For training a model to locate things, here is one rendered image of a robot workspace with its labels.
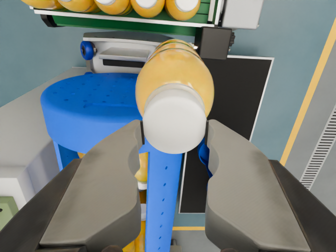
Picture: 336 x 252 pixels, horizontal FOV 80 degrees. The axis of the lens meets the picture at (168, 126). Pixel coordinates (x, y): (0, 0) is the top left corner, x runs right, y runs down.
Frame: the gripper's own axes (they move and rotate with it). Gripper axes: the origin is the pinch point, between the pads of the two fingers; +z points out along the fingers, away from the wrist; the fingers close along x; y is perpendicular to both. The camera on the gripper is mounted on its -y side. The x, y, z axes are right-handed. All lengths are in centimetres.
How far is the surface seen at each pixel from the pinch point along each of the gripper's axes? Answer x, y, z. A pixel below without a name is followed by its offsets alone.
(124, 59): -10.9, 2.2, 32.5
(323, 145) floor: 134, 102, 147
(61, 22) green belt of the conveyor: -30, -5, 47
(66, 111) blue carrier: -16.3, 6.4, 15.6
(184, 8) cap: 1.5, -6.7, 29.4
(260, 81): 57, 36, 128
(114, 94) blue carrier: -11.6, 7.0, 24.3
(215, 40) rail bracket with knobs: 8.8, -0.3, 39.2
